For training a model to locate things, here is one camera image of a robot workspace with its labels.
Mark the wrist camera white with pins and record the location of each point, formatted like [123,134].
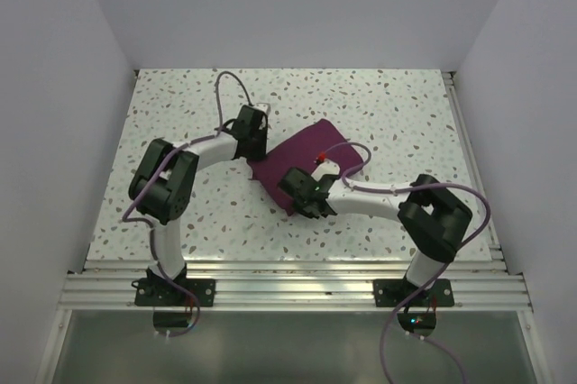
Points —
[264,107]
[325,167]

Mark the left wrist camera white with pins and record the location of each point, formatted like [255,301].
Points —
[264,107]

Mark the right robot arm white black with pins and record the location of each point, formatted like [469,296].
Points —
[434,218]

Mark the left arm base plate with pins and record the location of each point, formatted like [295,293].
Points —
[159,293]

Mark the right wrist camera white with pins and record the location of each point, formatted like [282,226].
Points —
[325,167]

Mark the aluminium rail frame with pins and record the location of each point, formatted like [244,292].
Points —
[260,260]

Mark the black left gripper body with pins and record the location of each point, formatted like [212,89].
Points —
[259,147]

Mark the purple cloth mat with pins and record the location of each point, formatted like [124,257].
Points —
[301,151]

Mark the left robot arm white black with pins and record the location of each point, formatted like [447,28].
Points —
[162,185]

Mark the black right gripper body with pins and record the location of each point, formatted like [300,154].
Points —
[299,206]

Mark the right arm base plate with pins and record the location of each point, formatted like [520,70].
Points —
[391,292]

